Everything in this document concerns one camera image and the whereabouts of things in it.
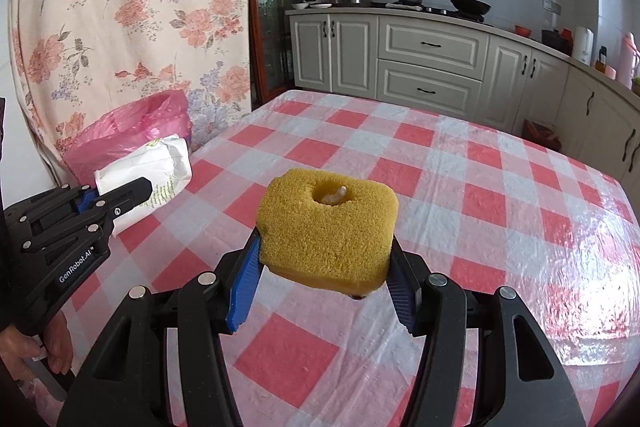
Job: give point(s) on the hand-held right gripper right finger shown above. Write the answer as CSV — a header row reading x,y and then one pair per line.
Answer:
x,y
402,297

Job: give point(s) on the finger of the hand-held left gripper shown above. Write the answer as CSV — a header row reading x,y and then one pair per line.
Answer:
x,y
87,202
130,197

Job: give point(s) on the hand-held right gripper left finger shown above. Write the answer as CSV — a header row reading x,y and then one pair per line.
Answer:
x,y
242,297

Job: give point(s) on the white green printed paper bag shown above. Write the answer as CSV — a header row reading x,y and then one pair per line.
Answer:
x,y
150,167

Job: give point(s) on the pink bag lined bin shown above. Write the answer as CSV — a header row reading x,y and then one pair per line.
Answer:
x,y
125,127

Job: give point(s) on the yellow sponge with hole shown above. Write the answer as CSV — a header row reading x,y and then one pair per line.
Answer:
x,y
325,232

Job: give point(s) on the person's left hand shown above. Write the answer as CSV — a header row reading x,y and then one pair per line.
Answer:
x,y
60,342

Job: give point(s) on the red white checked tablecloth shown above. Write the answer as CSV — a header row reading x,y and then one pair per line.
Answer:
x,y
450,207

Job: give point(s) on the floral curtain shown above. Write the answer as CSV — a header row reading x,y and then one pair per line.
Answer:
x,y
125,7

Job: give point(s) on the wooden box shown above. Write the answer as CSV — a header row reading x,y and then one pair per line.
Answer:
x,y
542,134

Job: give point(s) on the white cabinet drawer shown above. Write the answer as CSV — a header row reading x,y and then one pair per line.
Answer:
x,y
400,82
400,42

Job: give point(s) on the brown glass door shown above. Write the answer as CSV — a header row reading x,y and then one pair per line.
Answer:
x,y
272,32

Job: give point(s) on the white base cabinets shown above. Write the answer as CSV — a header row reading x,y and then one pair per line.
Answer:
x,y
312,52

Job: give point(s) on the black gas stove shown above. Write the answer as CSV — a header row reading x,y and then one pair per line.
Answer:
x,y
435,10

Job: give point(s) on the red bowl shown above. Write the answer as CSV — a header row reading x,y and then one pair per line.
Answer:
x,y
523,31

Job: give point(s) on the black pot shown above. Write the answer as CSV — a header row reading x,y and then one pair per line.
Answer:
x,y
555,42

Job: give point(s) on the black frying pan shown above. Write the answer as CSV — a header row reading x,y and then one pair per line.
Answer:
x,y
470,6

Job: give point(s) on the pink cup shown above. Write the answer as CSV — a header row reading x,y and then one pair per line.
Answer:
x,y
610,72

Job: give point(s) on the white kettle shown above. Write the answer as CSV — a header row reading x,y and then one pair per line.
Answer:
x,y
582,47

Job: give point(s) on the dark bottle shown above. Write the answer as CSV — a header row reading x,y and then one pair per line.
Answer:
x,y
601,57

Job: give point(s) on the basin of green vegetables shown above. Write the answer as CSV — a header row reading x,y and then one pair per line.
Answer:
x,y
636,86

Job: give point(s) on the pink thermos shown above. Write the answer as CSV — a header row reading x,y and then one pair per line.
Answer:
x,y
627,62

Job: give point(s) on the wall socket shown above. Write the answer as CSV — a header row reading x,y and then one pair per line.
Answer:
x,y
551,6

